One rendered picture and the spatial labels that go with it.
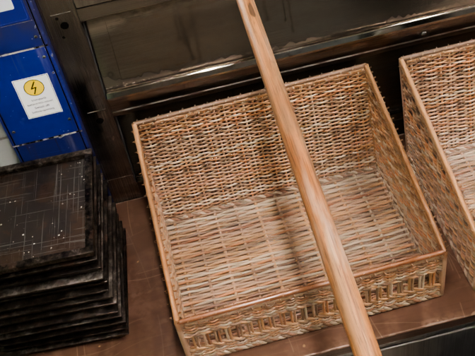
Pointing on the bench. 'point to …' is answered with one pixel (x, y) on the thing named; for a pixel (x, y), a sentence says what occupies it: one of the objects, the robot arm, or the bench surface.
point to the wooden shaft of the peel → (311, 191)
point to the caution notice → (37, 96)
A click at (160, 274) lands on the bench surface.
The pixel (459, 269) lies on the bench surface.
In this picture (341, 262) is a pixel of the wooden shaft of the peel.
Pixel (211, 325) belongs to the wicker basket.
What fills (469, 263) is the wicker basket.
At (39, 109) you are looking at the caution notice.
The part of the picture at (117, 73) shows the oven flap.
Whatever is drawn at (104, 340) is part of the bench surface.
